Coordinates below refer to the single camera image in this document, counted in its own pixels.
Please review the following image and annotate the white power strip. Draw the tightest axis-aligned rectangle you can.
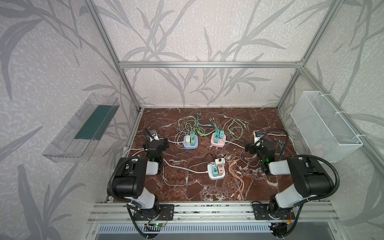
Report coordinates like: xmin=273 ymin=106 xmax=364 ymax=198
xmin=207 ymin=165 xmax=226 ymax=181

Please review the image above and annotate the teal charger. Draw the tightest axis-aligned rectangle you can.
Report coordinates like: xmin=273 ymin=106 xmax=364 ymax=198
xmin=214 ymin=129 xmax=225 ymax=140
xmin=212 ymin=167 xmax=219 ymax=177

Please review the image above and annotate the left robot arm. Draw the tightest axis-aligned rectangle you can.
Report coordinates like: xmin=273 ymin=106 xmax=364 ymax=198
xmin=107 ymin=128 xmax=169 ymax=215

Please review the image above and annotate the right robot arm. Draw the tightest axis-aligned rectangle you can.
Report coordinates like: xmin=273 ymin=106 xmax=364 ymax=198
xmin=245 ymin=139 xmax=340 ymax=220

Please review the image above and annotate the green charger on blue strip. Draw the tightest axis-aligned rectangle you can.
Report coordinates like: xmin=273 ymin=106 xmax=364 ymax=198
xmin=190 ymin=135 xmax=196 ymax=146

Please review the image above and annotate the blue power strip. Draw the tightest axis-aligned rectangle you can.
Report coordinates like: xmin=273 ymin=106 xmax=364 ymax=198
xmin=183 ymin=138 xmax=199 ymax=150

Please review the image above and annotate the pink power strip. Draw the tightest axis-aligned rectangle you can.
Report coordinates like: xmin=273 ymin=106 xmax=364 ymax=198
xmin=211 ymin=133 xmax=227 ymax=148

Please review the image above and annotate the teal charger on pink strip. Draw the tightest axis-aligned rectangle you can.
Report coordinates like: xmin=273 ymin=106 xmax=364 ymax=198
xmin=214 ymin=129 xmax=225 ymax=140

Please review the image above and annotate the teal multi-head cable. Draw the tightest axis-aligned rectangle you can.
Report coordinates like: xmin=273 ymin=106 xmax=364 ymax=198
xmin=274 ymin=138 xmax=289 ymax=158

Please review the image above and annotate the white power cord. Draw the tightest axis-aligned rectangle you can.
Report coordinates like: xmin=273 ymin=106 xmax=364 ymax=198
xmin=121 ymin=146 xmax=209 ymax=187

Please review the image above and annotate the green cable bundle right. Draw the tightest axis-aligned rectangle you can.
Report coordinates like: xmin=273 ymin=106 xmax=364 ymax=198
xmin=223 ymin=118 xmax=248 ymax=140

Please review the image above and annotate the green cable bundle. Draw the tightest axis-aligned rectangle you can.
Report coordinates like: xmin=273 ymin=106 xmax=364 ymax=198
xmin=223 ymin=118 xmax=248 ymax=140
xmin=177 ymin=113 xmax=212 ymax=137

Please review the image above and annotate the green cable bundle left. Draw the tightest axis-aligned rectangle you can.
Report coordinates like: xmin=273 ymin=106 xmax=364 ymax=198
xmin=177 ymin=113 xmax=212 ymax=137

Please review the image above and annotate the pink charging cable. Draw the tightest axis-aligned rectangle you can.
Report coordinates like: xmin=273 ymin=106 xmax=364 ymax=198
xmin=227 ymin=158 xmax=245 ymax=201

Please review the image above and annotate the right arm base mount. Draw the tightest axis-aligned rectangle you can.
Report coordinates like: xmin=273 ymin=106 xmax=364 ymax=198
xmin=251 ymin=201 xmax=296 ymax=221

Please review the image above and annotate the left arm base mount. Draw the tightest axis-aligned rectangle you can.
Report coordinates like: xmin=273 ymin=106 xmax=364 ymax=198
xmin=134 ymin=204 xmax=175 ymax=221

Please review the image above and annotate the white wire mesh basket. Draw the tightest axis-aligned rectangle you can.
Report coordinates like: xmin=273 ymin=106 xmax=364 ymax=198
xmin=291 ymin=91 xmax=363 ymax=163

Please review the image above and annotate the clear plastic wall tray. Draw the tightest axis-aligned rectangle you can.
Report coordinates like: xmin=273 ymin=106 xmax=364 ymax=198
xmin=43 ymin=94 xmax=120 ymax=163

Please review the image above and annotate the aluminium front rail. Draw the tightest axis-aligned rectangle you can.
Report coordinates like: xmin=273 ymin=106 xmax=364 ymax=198
xmin=87 ymin=202 xmax=341 ymax=224

